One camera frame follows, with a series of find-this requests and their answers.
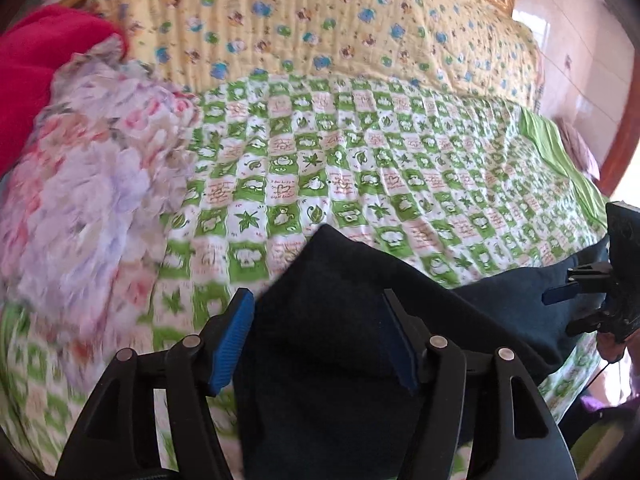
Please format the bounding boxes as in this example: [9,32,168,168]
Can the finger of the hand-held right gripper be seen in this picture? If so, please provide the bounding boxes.
[542,260,612,307]
[566,305,613,337]

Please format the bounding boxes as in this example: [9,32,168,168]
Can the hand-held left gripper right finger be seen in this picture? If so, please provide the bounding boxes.
[381,289,579,480]

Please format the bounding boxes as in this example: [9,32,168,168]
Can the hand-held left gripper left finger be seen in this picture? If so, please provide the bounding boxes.
[54,287,257,480]

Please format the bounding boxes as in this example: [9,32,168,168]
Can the dark navy pants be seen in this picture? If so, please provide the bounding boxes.
[232,224,612,480]

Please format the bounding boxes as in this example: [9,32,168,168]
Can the person's right hand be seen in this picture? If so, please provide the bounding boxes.
[597,332,628,362]

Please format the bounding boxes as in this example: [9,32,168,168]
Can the purple garment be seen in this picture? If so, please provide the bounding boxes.
[580,332,640,413]

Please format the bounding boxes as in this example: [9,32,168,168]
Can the green checked printed blanket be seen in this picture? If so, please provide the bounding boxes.
[0,72,608,476]

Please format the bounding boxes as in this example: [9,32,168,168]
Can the pastel floral cloth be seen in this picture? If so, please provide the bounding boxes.
[0,35,203,356]

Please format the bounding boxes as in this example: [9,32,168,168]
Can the red cloth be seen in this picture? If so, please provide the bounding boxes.
[0,4,126,176]

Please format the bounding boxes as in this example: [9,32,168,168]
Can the yellow printed quilt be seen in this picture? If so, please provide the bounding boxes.
[82,0,543,111]

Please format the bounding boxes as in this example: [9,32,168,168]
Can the thin black cable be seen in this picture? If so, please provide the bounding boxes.
[567,357,612,413]

